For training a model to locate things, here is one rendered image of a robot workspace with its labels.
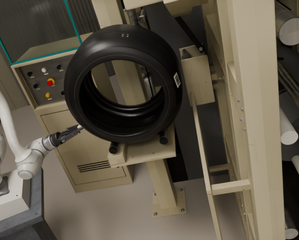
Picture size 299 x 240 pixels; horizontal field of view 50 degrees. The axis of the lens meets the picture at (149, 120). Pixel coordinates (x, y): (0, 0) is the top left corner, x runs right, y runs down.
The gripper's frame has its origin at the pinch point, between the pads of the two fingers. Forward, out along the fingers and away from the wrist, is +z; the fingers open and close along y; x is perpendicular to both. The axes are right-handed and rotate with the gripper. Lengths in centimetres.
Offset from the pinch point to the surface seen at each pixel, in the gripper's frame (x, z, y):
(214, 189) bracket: 20, 61, -60
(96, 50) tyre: -36, 35, -11
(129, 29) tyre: -34, 50, 2
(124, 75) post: -6.8, 28.0, 25.2
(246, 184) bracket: 23, 72, -60
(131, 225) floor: 98, -29, 14
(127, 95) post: 4.8, 23.0, 25.2
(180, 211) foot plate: 107, 9, 20
